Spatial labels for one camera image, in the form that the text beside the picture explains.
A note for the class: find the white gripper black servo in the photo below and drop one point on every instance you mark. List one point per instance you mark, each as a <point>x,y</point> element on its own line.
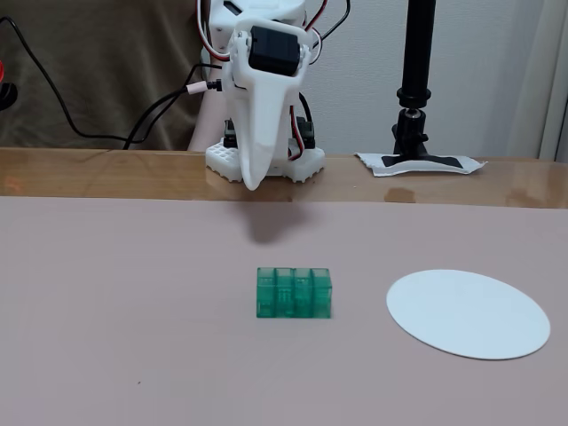
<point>276,52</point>

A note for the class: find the teal transparent lego brick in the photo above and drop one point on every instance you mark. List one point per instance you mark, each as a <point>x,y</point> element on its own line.
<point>293,293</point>

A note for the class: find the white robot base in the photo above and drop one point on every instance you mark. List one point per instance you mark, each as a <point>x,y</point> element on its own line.
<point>222,160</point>

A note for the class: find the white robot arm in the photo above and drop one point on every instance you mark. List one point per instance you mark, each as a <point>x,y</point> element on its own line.
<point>262,9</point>

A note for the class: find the white paper circle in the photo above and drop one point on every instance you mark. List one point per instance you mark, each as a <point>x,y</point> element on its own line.
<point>466,315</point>

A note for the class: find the olive green shirt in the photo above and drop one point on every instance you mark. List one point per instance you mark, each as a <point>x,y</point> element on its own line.
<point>111,57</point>

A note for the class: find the pink table mat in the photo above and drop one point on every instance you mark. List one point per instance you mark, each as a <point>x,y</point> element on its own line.
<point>133,310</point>

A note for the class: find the white paper sheet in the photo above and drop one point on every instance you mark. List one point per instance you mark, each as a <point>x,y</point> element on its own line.
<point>475,166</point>

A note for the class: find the red black clamp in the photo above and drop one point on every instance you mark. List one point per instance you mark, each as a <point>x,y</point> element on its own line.
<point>6,93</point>

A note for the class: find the white curtain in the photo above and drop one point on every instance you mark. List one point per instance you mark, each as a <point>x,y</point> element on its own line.
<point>546,80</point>

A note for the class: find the black camera stand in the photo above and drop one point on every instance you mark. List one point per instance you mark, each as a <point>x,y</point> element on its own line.
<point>419,53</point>

